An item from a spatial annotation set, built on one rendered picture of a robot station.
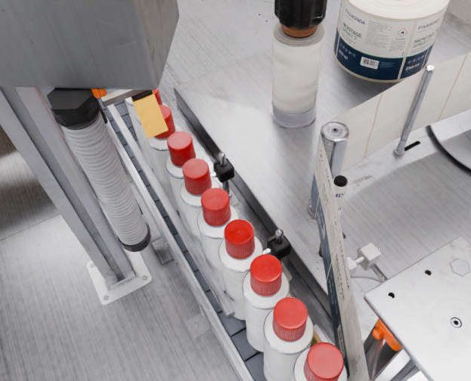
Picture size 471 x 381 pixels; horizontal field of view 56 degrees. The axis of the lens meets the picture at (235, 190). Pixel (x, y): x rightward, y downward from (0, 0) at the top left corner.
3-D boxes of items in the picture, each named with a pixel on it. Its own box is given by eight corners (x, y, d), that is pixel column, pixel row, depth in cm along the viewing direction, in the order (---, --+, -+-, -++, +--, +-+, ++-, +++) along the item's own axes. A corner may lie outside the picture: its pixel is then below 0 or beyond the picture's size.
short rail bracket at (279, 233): (289, 271, 72) (293, 233, 63) (257, 289, 71) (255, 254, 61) (279, 256, 74) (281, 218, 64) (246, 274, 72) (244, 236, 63)
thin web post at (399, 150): (407, 153, 79) (440, 69, 64) (398, 158, 79) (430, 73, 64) (399, 147, 80) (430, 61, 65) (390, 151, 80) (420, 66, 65)
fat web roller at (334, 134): (339, 212, 73) (360, 133, 58) (317, 224, 71) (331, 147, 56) (323, 193, 75) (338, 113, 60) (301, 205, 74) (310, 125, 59)
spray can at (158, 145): (201, 205, 75) (184, 117, 59) (173, 217, 74) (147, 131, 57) (189, 184, 78) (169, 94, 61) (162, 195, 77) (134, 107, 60)
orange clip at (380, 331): (404, 347, 41) (410, 339, 39) (387, 357, 40) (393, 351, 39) (382, 320, 42) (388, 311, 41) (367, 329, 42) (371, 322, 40)
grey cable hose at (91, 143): (157, 244, 48) (100, 99, 31) (127, 259, 47) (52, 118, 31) (145, 221, 50) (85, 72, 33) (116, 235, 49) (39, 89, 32)
